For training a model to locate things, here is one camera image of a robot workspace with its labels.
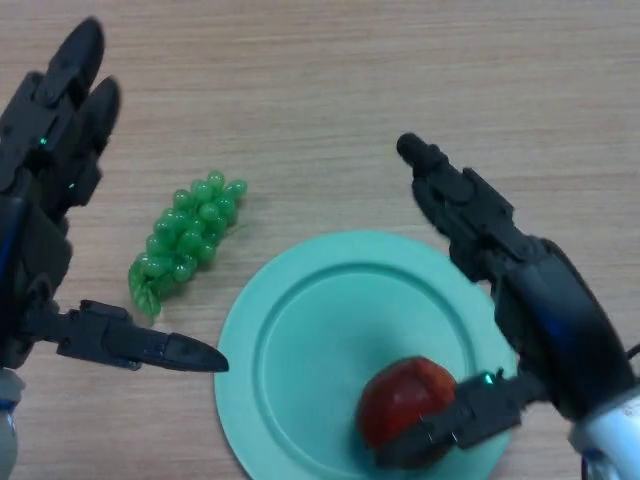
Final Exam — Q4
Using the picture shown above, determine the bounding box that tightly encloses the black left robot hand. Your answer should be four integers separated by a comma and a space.
0, 17, 230, 374

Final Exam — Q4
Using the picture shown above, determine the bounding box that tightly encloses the green round plate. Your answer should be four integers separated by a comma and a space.
213, 229, 521, 480

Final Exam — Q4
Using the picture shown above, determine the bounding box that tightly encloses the red apple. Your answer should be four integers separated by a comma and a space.
355, 355, 459, 469

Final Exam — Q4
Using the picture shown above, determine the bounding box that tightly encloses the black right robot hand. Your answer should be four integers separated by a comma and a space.
372, 132, 639, 469

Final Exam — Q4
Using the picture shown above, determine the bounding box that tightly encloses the green grape bunch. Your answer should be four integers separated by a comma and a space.
128, 169, 249, 324

